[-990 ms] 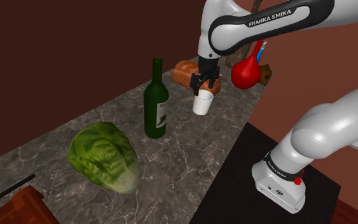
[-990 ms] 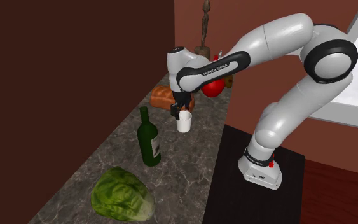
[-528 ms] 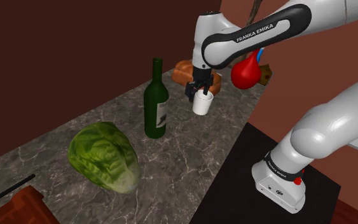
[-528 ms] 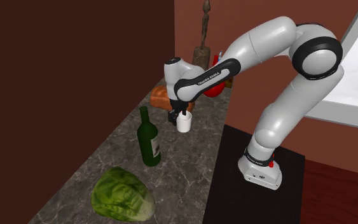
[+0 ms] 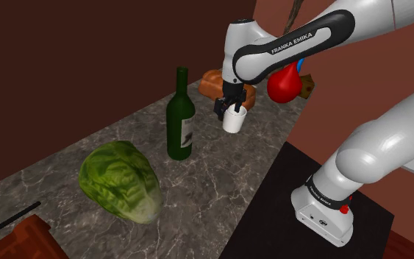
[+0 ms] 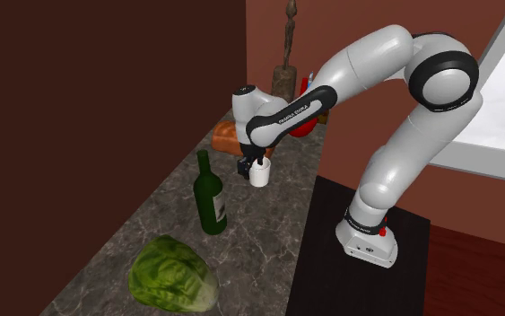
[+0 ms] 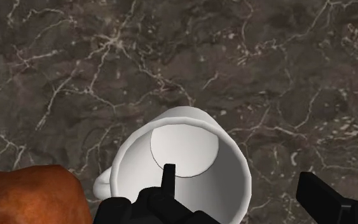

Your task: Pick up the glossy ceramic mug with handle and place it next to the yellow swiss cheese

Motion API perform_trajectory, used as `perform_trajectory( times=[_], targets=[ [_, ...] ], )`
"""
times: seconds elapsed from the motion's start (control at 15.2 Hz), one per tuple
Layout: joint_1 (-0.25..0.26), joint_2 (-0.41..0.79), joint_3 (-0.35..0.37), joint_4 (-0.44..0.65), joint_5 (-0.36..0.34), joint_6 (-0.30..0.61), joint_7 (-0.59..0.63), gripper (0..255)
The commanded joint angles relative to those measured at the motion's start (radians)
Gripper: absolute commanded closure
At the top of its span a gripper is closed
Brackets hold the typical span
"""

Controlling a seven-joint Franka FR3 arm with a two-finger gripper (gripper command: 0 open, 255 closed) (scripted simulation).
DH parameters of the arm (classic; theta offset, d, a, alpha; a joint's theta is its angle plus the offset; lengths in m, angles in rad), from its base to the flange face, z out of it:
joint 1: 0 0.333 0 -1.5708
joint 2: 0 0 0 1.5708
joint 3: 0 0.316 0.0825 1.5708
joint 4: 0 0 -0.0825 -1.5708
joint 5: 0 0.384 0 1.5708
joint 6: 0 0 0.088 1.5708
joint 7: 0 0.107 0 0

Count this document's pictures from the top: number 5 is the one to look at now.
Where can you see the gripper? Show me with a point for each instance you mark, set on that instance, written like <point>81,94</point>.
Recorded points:
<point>232,91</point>

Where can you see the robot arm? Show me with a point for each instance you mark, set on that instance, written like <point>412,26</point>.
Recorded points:
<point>378,143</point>

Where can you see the white cup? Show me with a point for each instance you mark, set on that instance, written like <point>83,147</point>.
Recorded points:
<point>233,122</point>

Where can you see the brown bread loaf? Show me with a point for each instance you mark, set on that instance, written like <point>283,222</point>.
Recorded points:
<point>210,84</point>

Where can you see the red pear-shaped balloon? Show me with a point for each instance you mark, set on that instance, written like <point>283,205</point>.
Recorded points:
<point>283,86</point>

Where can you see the dark green wine bottle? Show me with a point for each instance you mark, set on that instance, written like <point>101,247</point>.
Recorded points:
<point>178,125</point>

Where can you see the brown wooden box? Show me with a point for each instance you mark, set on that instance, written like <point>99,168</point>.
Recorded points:
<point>307,86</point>

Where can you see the blue balloon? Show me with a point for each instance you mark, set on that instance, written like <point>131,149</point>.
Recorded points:
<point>300,64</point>

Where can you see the brown branch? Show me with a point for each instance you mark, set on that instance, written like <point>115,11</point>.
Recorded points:
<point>292,14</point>

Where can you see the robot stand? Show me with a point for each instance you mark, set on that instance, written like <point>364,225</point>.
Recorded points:
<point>264,215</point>

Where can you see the green lettuce head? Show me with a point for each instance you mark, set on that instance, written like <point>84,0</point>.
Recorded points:
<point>120,179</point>

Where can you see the red-brown box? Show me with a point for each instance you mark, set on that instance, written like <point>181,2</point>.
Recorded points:
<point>23,240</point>

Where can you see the black stick with white tip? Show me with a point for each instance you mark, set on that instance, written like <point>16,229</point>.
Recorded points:
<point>9,222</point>

